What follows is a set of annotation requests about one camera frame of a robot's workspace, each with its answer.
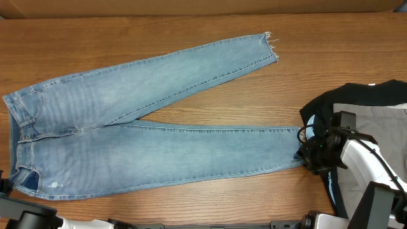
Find light blue denim jeans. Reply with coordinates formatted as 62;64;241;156
4;32;301;200

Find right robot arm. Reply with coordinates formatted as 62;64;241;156
297;111;406;228

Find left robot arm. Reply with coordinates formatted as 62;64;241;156
1;178;137;229

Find light blue garment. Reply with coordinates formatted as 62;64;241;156
305;115;336;207

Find black garment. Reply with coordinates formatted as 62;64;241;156
300;80;406;218

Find grey garment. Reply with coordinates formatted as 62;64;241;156
333;104;406;217

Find cardboard panel behind table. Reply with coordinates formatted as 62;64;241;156
1;0;403;18

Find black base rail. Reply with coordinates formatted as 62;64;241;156
107;218;313;229

